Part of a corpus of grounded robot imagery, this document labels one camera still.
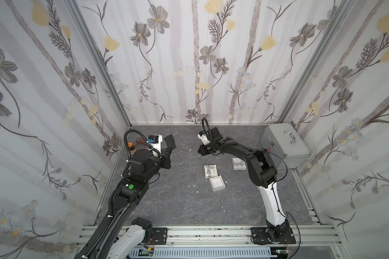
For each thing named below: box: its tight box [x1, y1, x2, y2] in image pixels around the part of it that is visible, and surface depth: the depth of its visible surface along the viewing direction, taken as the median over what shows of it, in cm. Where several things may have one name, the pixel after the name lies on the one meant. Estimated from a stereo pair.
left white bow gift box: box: [203, 164, 219, 179], surface depth 95 cm
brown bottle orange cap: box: [127, 141, 136, 151], surface depth 99 cm
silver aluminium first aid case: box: [259, 122, 312, 170], surface depth 94 cm
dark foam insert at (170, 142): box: [163, 133, 177, 150], surface depth 73 cm
